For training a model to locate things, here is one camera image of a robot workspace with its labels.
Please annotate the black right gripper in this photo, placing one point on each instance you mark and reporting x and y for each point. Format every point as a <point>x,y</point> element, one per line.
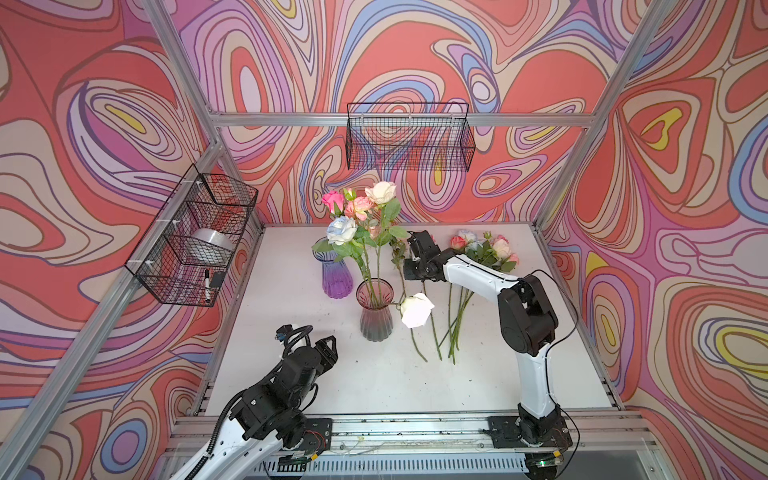
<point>409,275</point>

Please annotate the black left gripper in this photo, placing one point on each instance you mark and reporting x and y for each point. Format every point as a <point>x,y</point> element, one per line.
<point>323,356</point>

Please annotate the pink grey glass vase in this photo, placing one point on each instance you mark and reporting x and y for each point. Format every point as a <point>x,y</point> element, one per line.
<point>375,297</point>

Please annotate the purple blue glass vase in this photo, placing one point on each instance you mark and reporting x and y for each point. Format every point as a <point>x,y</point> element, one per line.
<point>337,282</point>

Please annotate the cream rose stem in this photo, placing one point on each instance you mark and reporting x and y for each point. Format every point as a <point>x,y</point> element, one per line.
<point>383,229</point>

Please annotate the pink spray rose stem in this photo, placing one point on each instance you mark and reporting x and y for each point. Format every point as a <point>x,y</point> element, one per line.
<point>358,209</point>

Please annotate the pale blue rose stem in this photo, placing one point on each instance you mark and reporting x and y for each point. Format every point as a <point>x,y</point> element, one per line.
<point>338,234</point>

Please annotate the bright pink rose stem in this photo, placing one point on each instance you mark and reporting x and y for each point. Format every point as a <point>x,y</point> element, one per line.
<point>335,203</point>

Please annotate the small pink bud rose stem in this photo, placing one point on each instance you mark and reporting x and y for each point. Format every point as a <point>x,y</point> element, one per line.
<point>399,252</point>

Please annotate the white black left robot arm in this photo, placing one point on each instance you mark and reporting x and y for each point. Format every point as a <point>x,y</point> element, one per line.
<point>269,416</point>

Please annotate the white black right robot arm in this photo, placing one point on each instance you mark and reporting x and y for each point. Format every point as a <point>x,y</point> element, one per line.
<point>527,324</point>

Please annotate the white tape roll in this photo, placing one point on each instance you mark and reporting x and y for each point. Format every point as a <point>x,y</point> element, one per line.
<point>215,238</point>

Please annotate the black wire basket back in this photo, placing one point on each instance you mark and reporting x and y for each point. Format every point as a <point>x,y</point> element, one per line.
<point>393,136</point>

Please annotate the black wire basket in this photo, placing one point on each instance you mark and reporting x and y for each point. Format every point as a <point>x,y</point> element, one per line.
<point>171,267</point>
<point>393,136</point>

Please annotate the black wire basket left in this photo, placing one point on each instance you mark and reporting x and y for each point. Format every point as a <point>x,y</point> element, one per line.
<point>171,267</point>

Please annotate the aluminium frame post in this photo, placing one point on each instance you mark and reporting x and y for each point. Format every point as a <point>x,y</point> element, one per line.
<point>216,154</point>

